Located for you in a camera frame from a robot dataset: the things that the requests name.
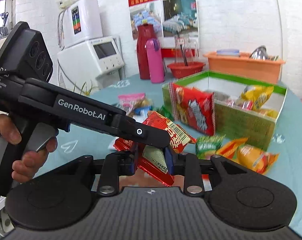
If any glass pitcher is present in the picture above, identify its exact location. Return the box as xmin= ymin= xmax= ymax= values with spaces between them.
xmin=173 ymin=35 xmax=199 ymax=65

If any orange plastic basket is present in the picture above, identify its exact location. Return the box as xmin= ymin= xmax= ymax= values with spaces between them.
xmin=203 ymin=51 xmax=286 ymax=84

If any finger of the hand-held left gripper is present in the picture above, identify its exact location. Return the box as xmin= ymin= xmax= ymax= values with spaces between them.
xmin=107 ymin=114 xmax=171 ymax=148

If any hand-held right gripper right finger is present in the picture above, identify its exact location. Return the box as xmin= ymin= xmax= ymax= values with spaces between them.
xmin=165 ymin=145 xmax=248 ymax=197

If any blue snack packet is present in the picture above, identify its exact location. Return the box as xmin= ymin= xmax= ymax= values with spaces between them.
xmin=127 ymin=106 xmax=153 ymax=117

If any dark stirring spoon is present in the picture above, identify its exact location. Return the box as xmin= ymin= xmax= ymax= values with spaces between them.
xmin=181 ymin=46 xmax=189 ymax=67

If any red clear date packet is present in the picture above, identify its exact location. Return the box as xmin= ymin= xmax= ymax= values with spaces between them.
xmin=225 ymin=99 xmax=255 ymax=112

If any white appliance with screen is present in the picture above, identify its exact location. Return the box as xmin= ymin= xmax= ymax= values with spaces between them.
xmin=57 ymin=36 xmax=125 ymax=89

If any dark green snack packet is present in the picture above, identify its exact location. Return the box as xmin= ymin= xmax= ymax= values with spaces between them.
xmin=158 ymin=106 xmax=174 ymax=120

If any pink snack packet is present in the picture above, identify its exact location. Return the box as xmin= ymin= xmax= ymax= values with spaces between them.
xmin=118 ymin=92 xmax=154 ymax=114

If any metal bowl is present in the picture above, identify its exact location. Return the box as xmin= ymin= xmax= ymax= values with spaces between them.
xmin=248 ymin=45 xmax=279 ymax=62

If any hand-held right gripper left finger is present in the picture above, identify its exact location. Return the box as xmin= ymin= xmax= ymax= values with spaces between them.
xmin=54 ymin=144 xmax=139 ymax=197

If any thin-leaf potted plant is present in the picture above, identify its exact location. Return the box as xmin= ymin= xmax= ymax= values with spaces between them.
xmin=72 ymin=80 xmax=100 ymax=97

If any red plastic basin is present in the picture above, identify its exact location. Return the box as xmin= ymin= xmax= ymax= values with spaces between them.
xmin=167 ymin=61 xmax=206 ymax=79

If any pink bottle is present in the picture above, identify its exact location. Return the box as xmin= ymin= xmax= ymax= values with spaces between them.
xmin=145 ymin=38 xmax=165 ymax=84

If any bright green snack packet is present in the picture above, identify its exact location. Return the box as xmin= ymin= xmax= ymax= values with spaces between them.
xmin=196 ymin=134 xmax=226 ymax=159

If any printed teal tablecloth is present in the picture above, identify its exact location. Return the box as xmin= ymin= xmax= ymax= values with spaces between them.
xmin=36 ymin=74 xmax=302 ymax=233

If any person's left hand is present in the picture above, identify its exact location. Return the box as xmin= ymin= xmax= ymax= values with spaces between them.
xmin=0 ymin=114 xmax=59 ymax=183

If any red thermos jug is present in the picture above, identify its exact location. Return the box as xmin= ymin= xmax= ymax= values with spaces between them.
xmin=136 ymin=23 xmax=158 ymax=80

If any large red snack packet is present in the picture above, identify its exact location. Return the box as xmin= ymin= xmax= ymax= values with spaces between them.
xmin=169 ymin=82 xmax=216 ymax=137

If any wall poster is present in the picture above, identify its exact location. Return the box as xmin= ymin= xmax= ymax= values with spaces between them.
xmin=126 ymin=0 xmax=200 ymax=60

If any green cardboard box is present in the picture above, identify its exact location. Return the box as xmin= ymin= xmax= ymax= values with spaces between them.
xmin=162 ymin=70 xmax=288 ymax=152

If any red yellow-label snack packet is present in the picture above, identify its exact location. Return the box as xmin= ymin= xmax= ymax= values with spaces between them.
xmin=114 ymin=111 xmax=197 ymax=187

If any blue plate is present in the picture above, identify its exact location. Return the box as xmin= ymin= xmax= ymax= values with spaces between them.
xmin=216 ymin=49 xmax=240 ymax=56

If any white wall cable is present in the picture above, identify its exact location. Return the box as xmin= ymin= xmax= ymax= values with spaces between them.
xmin=271 ymin=0 xmax=285 ymax=63

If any white wall water purifier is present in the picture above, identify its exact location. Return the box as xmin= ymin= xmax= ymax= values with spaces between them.
xmin=58 ymin=0 xmax=103 ymax=48

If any yellow cake packet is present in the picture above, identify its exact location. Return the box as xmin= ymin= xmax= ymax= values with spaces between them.
xmin=253 ymin=108 xmax=279 ymax=119

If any window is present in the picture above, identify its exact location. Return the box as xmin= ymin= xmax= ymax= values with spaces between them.
xmin=0 ymin=0 xmax=14 ymax=40

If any yellow orange snack packet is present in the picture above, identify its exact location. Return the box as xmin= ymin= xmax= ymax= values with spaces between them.
xmin=236 ymin=144 xmax=279 ymax=175

